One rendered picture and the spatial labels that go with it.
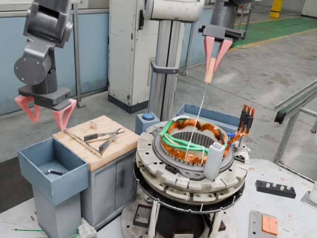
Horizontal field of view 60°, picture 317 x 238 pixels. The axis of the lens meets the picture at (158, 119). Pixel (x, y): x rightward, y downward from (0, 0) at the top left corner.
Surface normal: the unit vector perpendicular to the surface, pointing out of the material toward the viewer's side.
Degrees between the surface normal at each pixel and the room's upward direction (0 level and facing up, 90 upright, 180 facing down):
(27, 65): 91
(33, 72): 91
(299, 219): 0
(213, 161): 90
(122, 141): 0
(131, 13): 90
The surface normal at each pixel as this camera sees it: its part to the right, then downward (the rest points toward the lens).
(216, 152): -0.62, 0.33
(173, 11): 0.11, 0.77
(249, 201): 0.11, -0.87
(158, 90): 0.16, 0.50
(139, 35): 0.72, 0.40
